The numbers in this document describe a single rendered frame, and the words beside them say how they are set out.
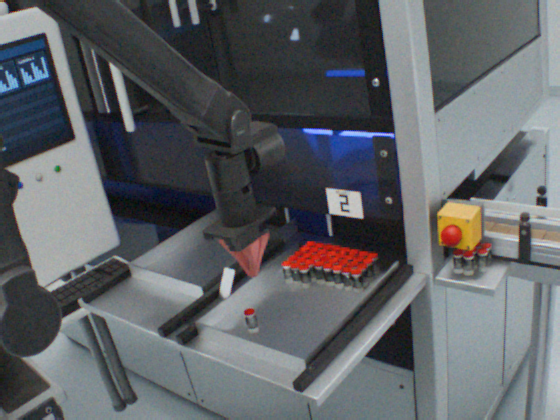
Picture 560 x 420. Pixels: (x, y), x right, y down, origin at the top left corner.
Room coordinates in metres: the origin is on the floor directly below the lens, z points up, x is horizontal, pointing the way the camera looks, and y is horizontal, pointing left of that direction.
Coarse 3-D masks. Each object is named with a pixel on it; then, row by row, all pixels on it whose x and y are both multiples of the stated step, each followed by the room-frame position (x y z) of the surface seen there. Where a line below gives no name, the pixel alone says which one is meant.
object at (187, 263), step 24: (216, 216) 1.46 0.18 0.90; (168, 240) 1.33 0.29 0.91; (192, 240) 1.37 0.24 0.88; (216, 240) 1.34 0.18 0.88; (144, 264) 1.26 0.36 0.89; (168, 264) 1.26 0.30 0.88; (192, 264) 1.23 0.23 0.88; (216, 264) 1.21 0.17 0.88; (168, 288) 1.14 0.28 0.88; (192, 288) 1.08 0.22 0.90
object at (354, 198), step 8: (328, 192) 1.14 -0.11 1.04; (336, 192) 1.12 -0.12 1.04; (344, 192) 1.11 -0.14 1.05; (352, 192) 1.09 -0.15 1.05; (328, 200) 1.14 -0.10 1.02; (336, 200) 1.12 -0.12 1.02; (344, 200) 1.11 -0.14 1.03; (352, 200) 1.10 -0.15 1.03; (360, 200) 1.08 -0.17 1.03; (336, 208) 1.12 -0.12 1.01; (344, 208) 1.11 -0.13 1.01; (352, 208) 1.10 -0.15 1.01; (360, 208) 1.08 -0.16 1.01; (352, 216) 1.10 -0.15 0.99; (360, 216) 1.09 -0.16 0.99
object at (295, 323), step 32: (288, 256) 1.15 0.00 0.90; (256, 288) 1.06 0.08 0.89; (288, 288) 1.04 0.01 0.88; (320, 288) 1.02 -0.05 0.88; (224, 320) 0.97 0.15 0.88; (288, 320) 0.93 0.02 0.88; (320, 320) 0.91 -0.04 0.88; (256, 352) 0.83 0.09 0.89; (288, 352) 0.83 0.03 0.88; (320, 352) 0.79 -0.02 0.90
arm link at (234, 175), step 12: (216, 156) 0.77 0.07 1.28; (228, 156) 0.77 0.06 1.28; (240, 156) 0.77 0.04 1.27; (252, 156) 0.80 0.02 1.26; (216, 168) 0.76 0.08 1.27; (228, 168) 0.76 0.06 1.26; (240, 168) 0.77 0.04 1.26; (252, 168) 0.80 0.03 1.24; (216, 180) 0.76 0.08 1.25; (228, 180) 0.76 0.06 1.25; (240, 180) 0.76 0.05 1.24
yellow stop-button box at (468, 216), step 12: (456, 204) 0.98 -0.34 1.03; (468, 204) 0.97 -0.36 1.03; (480, 204) 0.96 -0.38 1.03; (444, 216) 0.95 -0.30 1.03; (456, 216) 0.94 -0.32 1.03; (468, 216) 0.92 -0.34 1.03; (480, 216) 0.95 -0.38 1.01; (468, 228) 0.92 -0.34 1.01; (480, 228) 0.95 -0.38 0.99; (468, 240) 0.92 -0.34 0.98
